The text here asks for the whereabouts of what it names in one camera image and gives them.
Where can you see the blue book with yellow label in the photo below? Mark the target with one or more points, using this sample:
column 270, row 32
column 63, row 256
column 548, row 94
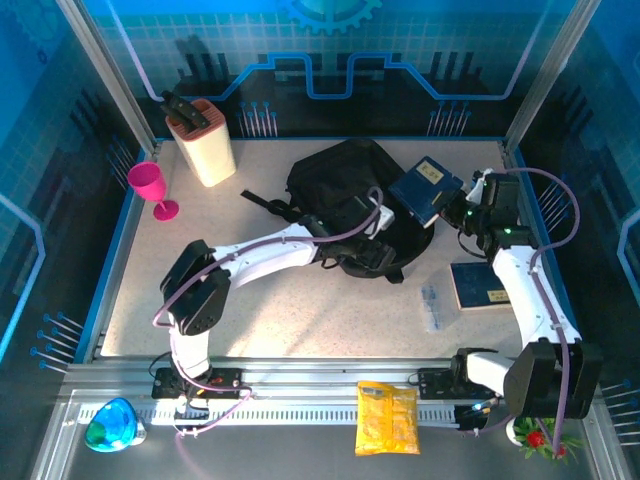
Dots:
column 422, row 187

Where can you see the black backpack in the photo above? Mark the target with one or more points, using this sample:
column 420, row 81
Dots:
column 330, row 190

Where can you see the dark blue hardcover book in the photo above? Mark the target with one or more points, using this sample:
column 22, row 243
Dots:
column 477, row 287

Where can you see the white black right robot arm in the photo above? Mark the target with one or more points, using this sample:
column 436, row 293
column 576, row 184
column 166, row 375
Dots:
column 520, row 290

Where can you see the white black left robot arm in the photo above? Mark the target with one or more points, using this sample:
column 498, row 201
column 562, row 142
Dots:
column 270, row 250

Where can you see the yellow snack bag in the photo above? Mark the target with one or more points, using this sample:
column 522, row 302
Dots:
column 387, row 420

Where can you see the clear plastic packet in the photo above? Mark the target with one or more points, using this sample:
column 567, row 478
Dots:
column 432, row 307

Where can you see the cream orange knife block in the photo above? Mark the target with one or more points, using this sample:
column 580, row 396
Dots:
column 210, row 150

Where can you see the pink plastic goblet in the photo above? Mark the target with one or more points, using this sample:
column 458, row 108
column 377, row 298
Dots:
column 147, row 182

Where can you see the potted plant with red flowers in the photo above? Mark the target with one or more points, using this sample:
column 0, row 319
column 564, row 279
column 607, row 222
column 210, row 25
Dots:
column 535, row 440

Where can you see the blue glass ornament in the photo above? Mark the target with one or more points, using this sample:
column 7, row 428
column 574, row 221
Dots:
column 112, row 425

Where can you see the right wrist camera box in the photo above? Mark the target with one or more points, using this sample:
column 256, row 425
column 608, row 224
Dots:
column 480, row 185

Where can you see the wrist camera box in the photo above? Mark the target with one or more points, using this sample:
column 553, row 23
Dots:
column 480, row 185
column 382, row 220

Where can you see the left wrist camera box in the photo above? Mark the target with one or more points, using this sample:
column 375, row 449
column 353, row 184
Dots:
column 382, row 220

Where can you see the aluminium frame rail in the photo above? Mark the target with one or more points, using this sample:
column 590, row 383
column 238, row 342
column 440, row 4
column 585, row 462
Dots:
column 310, row 372

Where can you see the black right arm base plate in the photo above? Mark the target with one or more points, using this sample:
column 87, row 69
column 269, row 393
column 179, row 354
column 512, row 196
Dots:
column 435, row 385

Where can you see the aluminium frame post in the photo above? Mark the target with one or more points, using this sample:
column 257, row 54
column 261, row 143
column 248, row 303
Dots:
column 550, row 70
column 107, row 75

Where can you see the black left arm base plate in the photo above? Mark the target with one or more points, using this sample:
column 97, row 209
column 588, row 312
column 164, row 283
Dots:
column 225, row 385

